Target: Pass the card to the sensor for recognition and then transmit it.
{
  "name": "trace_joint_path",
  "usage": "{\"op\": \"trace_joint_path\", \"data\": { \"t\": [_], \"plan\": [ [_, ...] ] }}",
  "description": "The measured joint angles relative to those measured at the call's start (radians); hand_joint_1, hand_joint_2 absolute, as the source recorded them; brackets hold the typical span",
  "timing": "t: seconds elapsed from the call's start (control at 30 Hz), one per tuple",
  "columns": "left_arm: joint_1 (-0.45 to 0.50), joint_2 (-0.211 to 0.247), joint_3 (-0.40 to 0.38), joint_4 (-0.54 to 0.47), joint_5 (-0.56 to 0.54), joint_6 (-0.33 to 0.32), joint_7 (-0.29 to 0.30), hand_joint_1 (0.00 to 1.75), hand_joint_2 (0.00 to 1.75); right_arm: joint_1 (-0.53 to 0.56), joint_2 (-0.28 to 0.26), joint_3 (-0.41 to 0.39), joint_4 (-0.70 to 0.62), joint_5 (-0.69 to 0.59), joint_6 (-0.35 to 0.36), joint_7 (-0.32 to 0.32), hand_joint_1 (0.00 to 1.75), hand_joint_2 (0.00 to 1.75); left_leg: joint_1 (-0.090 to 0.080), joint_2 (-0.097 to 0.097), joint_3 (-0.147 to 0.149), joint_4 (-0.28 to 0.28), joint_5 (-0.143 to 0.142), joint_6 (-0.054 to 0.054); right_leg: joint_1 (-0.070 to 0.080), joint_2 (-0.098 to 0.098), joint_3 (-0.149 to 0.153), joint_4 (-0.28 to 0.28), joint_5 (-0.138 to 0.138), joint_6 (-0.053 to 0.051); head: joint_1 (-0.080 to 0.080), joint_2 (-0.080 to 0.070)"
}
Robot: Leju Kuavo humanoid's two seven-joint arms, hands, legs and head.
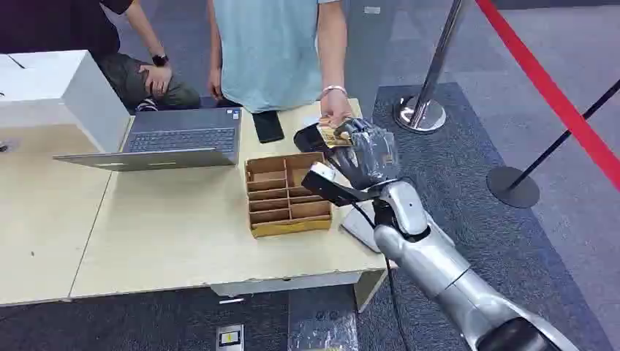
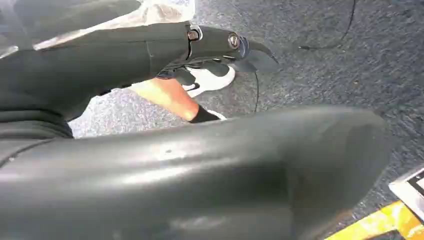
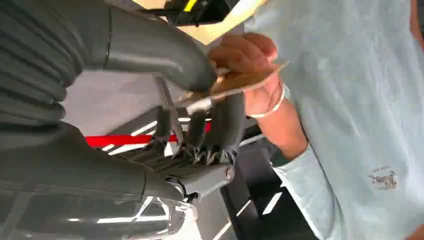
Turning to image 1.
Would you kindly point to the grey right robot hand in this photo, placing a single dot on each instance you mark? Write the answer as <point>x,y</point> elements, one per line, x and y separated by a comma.
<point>373,157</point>

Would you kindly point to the person's left hand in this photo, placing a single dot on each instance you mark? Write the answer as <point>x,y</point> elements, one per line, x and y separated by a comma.
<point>335,106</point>

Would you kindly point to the printed card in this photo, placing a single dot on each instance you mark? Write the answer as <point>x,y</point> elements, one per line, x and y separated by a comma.
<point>333,136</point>

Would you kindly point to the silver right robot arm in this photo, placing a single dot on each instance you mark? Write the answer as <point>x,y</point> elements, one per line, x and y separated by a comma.
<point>436,261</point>

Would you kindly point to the black device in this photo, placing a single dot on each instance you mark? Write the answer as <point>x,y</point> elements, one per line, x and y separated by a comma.
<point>309,139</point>

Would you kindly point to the black phone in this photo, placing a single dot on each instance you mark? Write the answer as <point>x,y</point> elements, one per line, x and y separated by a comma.
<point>268,126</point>

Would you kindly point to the pale grey flat device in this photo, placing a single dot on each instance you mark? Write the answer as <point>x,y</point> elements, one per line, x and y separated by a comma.
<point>361,226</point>

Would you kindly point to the standing person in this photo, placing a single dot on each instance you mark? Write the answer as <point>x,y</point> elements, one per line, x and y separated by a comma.
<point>269,53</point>

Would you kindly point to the wooden card box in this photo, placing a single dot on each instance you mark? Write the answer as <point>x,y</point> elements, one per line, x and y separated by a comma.
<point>278,198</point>

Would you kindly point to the grey laptop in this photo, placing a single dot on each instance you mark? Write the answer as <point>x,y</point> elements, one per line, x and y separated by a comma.
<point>184,138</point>

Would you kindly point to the black wristwatch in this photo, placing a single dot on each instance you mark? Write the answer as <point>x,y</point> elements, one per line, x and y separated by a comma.
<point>160,60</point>

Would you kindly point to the red barrier belt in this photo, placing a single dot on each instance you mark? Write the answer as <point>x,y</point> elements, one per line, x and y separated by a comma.
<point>557,97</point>

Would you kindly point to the pale wooden desk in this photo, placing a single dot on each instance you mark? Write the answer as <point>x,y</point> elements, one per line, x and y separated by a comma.
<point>43,223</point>
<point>184,242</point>

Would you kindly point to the seated person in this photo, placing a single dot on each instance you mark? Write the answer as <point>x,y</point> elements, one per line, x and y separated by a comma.
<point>111,68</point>

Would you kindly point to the floor socket plate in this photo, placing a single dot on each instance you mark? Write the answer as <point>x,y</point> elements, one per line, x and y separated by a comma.
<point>229,337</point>

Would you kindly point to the white cabinet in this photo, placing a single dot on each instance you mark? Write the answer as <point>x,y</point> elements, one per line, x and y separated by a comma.
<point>58,92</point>

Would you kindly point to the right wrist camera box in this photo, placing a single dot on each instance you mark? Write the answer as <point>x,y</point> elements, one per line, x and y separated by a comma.
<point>323,182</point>

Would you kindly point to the chrome stanchion post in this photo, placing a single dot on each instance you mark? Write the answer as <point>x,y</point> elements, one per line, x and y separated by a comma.
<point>426,97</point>

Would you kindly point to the black stanchion post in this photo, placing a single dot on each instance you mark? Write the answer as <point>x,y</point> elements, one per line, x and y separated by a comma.
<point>513,186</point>

